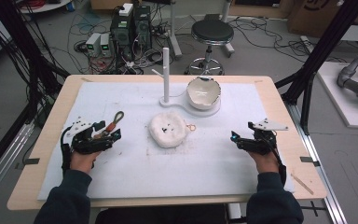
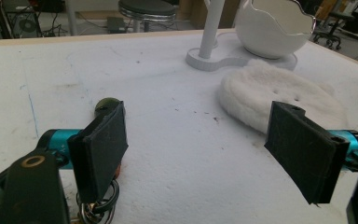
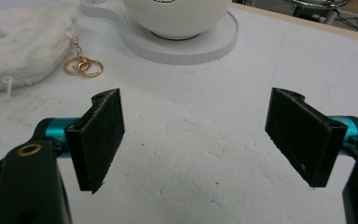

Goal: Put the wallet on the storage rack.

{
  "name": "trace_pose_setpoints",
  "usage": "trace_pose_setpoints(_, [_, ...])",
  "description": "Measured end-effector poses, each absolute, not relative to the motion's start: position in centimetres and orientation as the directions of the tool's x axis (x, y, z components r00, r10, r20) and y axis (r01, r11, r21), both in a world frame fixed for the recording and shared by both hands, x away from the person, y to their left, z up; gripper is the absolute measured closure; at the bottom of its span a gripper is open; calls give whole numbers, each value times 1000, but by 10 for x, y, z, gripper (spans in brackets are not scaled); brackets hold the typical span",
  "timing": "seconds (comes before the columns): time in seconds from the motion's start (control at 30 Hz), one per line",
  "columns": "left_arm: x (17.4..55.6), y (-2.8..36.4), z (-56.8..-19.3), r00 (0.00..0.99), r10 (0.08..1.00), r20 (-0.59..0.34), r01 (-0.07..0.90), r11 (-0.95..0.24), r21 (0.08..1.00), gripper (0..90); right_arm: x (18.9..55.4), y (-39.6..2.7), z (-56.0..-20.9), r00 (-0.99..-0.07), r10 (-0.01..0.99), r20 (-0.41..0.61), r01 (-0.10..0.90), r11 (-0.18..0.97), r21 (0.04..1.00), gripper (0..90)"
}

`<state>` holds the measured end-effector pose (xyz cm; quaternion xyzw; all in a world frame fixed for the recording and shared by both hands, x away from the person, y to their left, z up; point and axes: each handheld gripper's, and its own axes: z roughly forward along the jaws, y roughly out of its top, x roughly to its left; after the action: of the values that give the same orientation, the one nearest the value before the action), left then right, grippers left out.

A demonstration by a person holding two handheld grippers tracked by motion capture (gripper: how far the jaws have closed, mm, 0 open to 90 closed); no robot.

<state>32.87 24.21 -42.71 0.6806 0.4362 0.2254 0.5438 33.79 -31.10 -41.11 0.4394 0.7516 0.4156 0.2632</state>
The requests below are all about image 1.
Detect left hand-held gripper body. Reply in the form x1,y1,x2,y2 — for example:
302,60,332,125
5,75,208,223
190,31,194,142
64,116,114,155

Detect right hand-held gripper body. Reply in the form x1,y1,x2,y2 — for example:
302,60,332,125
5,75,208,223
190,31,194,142
245,118,290,157

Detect person's left hand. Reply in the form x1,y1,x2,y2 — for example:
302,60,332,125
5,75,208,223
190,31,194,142
69,148,103,175

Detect person's right hand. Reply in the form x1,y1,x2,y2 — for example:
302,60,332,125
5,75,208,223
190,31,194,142
247,150,282,175

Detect white table mat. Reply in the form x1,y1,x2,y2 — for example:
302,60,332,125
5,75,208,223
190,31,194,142
36,80,296,201

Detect black tape piece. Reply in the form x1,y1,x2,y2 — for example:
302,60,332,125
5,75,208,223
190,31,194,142
14,157,41,171
299,156,322,168

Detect white fluffy plush pouch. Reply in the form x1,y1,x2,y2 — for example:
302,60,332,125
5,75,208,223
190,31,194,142
147,111,189,149

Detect white shell-shaped bowl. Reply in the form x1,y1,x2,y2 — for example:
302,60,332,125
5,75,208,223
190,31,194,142
186,76,223,111

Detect thin wooden stick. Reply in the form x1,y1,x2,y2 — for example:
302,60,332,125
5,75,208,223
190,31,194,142
290,173,315,196

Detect person's dark clothed legs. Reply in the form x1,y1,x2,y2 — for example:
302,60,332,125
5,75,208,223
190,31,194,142
94,203,228,224

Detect white floor board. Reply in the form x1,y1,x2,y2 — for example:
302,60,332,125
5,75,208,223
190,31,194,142
316,61,358,131

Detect grey power supply unit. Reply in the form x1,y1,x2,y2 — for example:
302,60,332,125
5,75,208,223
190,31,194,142
100,33,113,58
85,32,103,58

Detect black computer tower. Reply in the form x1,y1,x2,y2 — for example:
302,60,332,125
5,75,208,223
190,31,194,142
109,13,135,62
132,5,153,50

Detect black round stool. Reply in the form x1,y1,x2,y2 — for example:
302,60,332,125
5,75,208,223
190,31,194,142
184,19,236,77

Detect white power strip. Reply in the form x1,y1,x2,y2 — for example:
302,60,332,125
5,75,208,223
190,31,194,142
300,35,317,54

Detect white box on tower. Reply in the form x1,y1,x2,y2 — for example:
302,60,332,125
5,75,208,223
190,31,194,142
118,2,134,18

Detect cardboard box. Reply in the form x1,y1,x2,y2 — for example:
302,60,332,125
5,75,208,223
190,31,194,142
286,0,358,39

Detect red-handled tool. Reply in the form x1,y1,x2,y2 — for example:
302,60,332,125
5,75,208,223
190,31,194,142
96,110,126,138

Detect left hand-held gripper cable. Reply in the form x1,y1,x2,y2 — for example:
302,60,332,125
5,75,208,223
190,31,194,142
60,126,75,177

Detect hand-held gripper cable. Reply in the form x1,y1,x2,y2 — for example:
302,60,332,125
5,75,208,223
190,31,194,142
268,145,288,189
60,126,75,177

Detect right hand-held gripper cable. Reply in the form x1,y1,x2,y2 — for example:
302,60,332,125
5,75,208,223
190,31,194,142
268,145,288,189

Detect aluminium rail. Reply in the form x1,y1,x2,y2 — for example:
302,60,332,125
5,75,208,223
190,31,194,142
0,121,35,209
286,103,349,224

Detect white stand with post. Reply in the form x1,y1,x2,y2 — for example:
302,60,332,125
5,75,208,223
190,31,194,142
151,47,222,119

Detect black metal frame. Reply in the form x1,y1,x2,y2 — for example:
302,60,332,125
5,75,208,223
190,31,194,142
0,0,71,185
274,0,358,136

